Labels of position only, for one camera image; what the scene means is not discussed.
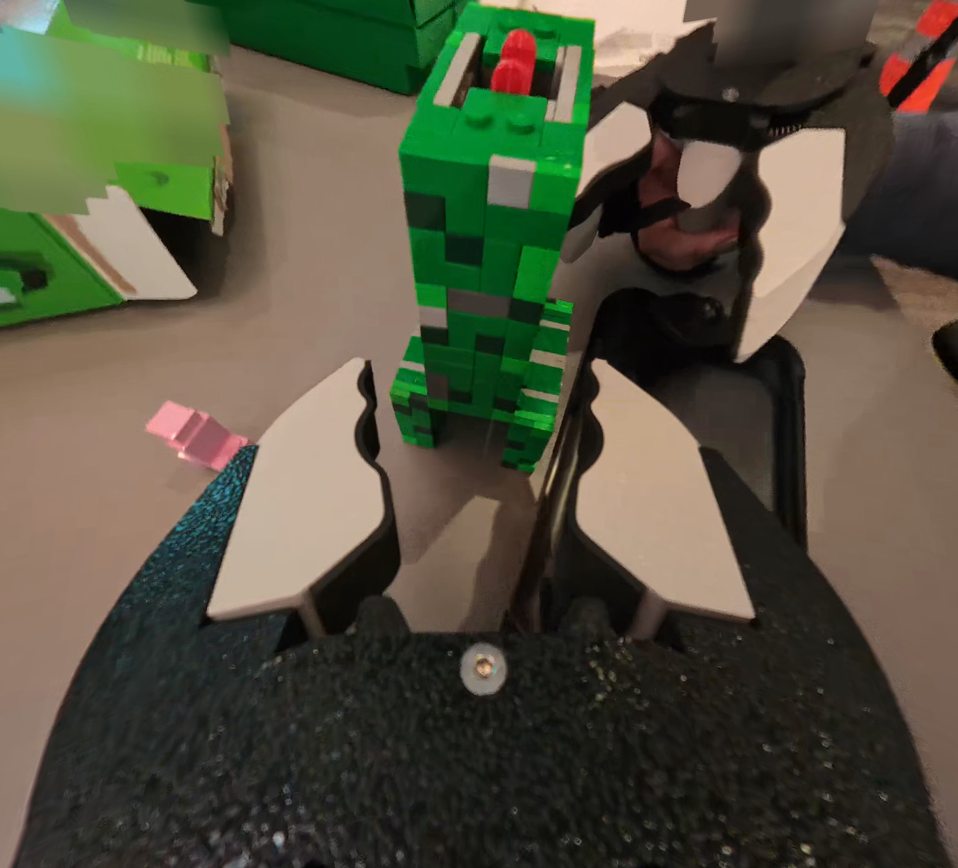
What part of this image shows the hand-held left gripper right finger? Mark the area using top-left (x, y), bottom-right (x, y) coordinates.
top-left (565, 358), bottom-right (757, 642)

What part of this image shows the person's right hand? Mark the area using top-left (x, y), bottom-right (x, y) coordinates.
top-left (635, 135), bottom-right (742, 278)

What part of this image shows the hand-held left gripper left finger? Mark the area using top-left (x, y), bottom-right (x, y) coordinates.
top-left (206, 358), bottom-right (399, 641)

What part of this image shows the black chair seat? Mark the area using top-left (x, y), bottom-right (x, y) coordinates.
top-left (932, 320), bottom-right (958, 384)

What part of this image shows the green lego creeper model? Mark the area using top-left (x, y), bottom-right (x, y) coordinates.
top-left (389, 0), bottom-right (597, 474)

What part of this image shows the green lego set box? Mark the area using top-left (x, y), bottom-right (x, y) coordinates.
top-left (0, 0), bottom-right (235, 330)

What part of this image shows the green plastic storage bin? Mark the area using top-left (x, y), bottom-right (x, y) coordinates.
top-left (105, 0), bottom-right (521, 97)

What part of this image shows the black tray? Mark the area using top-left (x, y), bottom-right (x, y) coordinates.
top-left (524, 288), bottom-right (811, 630)

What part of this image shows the pink lego pig figure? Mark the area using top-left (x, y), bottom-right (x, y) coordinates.
top-left (146, 400), bottom-right (249, 472)

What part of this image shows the orange traffic cone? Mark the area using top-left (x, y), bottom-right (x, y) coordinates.
top-left (877, 0), bottom-right (958, 115)

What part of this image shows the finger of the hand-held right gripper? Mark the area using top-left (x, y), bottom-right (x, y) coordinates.
top-left (560, 103), bottom-right (654, 264)
top-left (735, 127), bottom-right (847, 365)

